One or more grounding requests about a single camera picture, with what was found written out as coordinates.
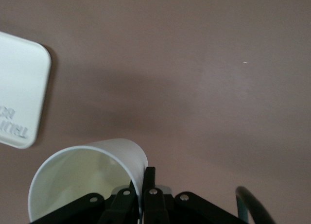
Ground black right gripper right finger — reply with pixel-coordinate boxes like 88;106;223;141
142;167;243;224

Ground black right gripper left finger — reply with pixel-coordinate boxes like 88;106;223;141
31;180;140;224

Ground white plastic cup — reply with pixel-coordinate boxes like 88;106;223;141
28;138;149;224

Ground beige bear print tray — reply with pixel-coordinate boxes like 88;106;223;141
0;31;52;150

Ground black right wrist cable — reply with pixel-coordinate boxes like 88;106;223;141
235;186;275;224

